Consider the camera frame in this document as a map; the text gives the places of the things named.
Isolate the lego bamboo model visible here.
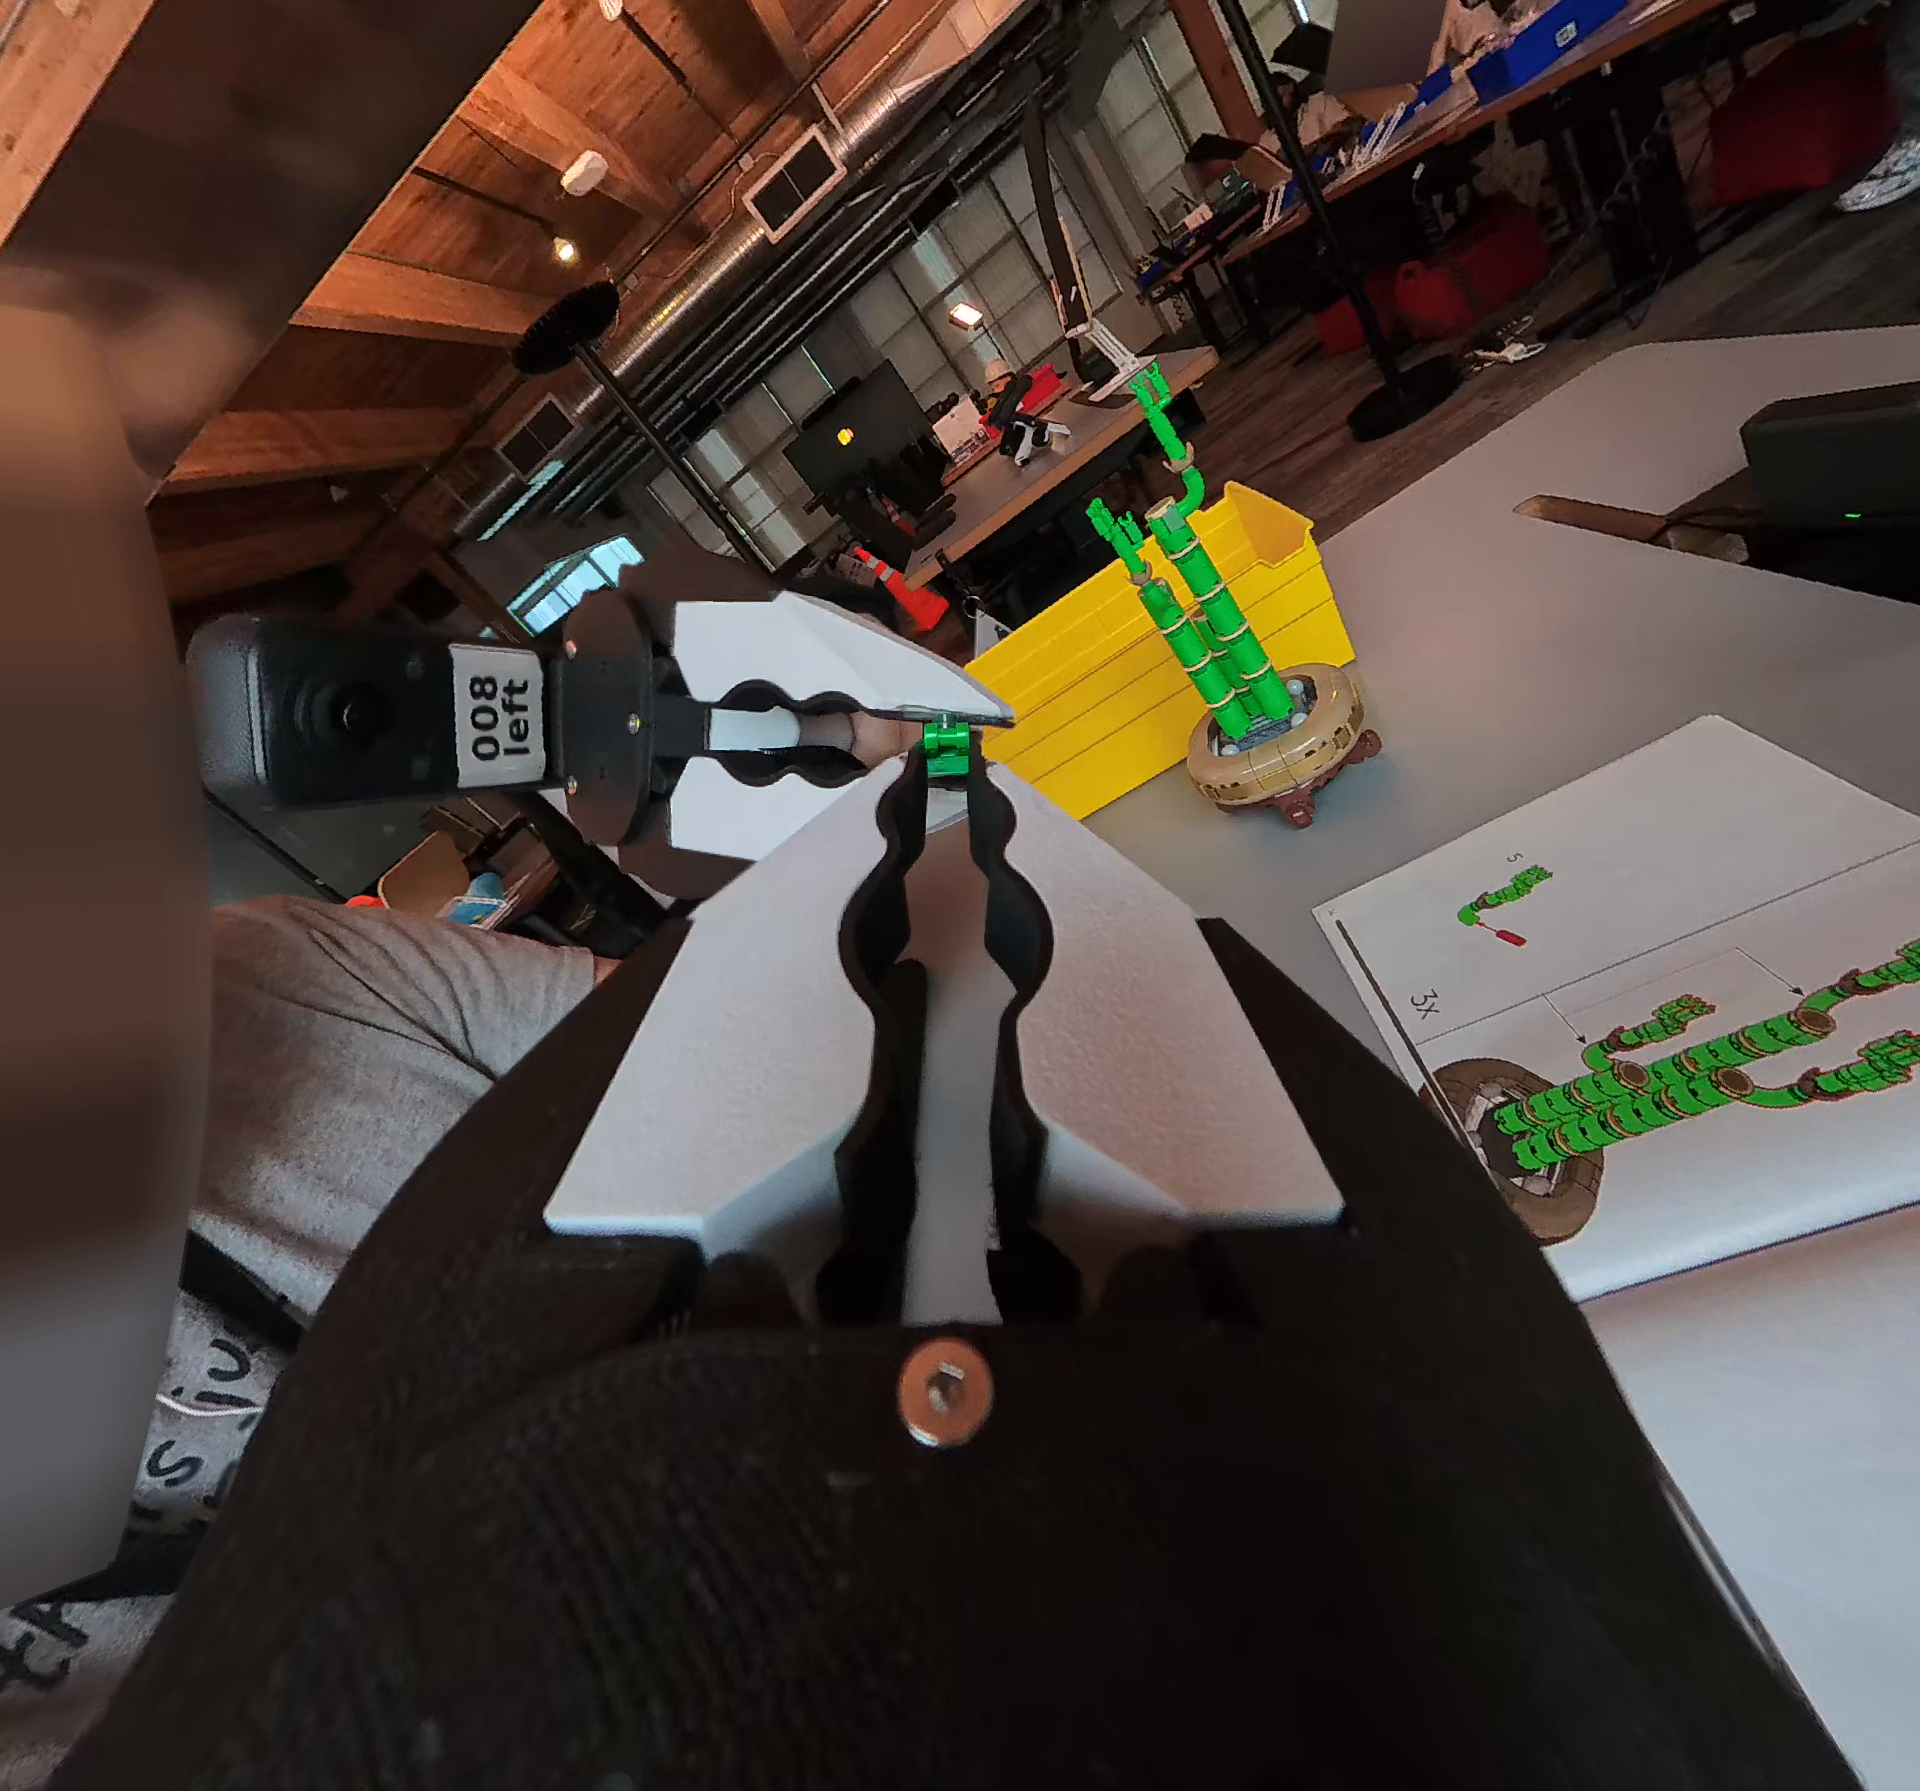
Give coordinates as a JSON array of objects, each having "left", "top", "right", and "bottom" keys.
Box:
[{"left": 1087, "top": 354, "right": 1372, "bottom": 828}]

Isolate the orange traffic cone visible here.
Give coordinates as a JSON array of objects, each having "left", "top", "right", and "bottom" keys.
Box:
[{"left": 848, "top": 546, "right": 954, "bottom": 634}]

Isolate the black pole stand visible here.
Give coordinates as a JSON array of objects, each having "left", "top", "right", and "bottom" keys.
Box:
[{"left": 1161, "top": 0, "right": 1464, "bottom": 446}]

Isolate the long wooden workbench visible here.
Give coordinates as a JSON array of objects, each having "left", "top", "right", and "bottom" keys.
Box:
[{"left": 1140, "top": 0, "right": 1920, "bottom": 353}]

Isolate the yellow plastic bin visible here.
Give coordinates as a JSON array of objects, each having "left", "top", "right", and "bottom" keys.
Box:
[{"left": 963, "top": 479, "right": 1353, "bottom": 821}]

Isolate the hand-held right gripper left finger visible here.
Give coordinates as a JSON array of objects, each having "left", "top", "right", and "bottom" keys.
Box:
[{"left": 542, "top": 754, "right": 923, "bottom": 1324}]

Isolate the wooden top table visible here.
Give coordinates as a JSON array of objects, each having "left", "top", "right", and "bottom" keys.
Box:
[{"left": 906, "top": 348, "right": 1221, "bottom": 593}]

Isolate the red storage bin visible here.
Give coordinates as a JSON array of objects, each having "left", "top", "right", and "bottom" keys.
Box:
[{"left": 1709, "top": 29, "right": 1894, "bottom": 212}]

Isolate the black monitor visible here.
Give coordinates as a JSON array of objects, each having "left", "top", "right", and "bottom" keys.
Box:
[{"left": 787, "top": 365, "right": 951, "bottom": 536}]

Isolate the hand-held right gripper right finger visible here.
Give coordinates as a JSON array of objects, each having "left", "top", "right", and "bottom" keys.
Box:
[{"left": 963, "top": 754, "right": 1345, "bottom": 1324}]

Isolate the blue plastic bin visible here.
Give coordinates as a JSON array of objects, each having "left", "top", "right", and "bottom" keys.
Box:
[{"left": 1470, "top": 0, "right": 1639, "bottom": 105}]

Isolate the lego instruction booklet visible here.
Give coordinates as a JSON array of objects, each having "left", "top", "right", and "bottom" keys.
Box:
[{"left": 1312, "top": 713, "right": 1920, "bottom": 1304}]

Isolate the silver air duct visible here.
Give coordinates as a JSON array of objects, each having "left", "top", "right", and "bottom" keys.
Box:
[{"left": 582, "top": 66, "right": 961, "bottom": 417}]

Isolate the black electronic box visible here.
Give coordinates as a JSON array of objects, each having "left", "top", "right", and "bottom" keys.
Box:
[{"left": 1740, "top": 382, "right": 1920, "bottom": 608}]

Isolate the person's grey printed clothing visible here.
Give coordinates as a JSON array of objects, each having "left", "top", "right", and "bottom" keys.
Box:
[{"left": 0, "top": 896, "right": 621, "bottom": 1791}]

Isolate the black round light stand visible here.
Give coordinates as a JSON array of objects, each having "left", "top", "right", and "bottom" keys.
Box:
[{"left": 508, "top": 281, "right": 790, "bottom": 586}]

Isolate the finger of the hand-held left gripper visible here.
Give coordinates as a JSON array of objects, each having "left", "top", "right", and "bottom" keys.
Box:
[
  {"left": 666, "top": 590, "right": 1016, "bottom": 757},
  {"left": 660, "top": 749, "right": 900, "bottom": 905}
]

